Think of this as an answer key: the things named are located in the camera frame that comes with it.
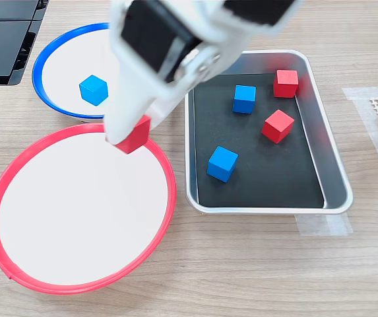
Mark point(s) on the black tray mat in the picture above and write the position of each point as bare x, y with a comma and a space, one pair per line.
268, 185

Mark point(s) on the steel tray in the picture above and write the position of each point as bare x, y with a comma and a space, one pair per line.
335, 178

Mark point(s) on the white plate with red rim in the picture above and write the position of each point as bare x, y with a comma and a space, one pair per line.
76, 214

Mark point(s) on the small red cube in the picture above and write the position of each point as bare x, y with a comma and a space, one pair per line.
136, 137
277, 127
285, 84

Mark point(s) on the small blue cube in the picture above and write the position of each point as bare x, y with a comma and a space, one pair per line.
93, 90
244, 100
222, 164

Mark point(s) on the white plate with blue rim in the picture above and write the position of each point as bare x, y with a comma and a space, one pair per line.
63, 66

